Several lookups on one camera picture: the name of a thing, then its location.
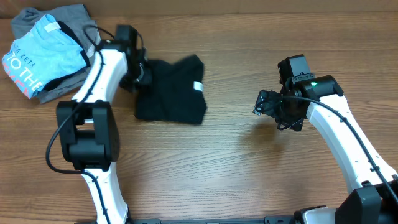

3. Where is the grey folded garment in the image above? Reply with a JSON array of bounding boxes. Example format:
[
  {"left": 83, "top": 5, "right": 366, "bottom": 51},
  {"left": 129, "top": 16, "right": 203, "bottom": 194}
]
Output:
[{"left": 11, "top": 3, "right": 103, "bottom": 105}]

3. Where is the light blue folded t-shirt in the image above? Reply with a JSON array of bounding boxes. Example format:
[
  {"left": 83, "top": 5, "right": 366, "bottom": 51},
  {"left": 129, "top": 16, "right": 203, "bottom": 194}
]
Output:
[{"left": 1, "top": 13, "right": 88, "bottom": 100}]

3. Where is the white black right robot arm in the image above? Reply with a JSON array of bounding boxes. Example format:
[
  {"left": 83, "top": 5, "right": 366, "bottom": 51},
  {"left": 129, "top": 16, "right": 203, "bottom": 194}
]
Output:
[{"left": 253, "top": 55, "right": 397, "bottom": 224}]

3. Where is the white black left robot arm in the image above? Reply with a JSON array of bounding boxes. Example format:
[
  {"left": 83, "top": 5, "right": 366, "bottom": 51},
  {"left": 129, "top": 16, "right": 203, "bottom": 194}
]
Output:
[{"left": 45, "top": 25, "right": 153, "bottom": 223}]

